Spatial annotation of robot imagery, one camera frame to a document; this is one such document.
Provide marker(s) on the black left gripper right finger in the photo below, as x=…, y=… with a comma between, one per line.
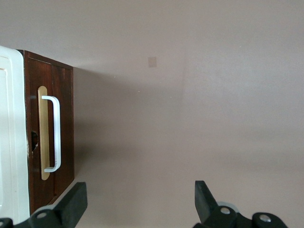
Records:
x=205, y=206

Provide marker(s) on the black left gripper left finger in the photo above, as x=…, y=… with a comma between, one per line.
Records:
x=69, y=209

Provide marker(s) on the brown oven door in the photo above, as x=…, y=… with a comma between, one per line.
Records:
x=64, y=118

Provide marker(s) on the white toaster oven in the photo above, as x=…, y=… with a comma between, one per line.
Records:
x=12, y=133

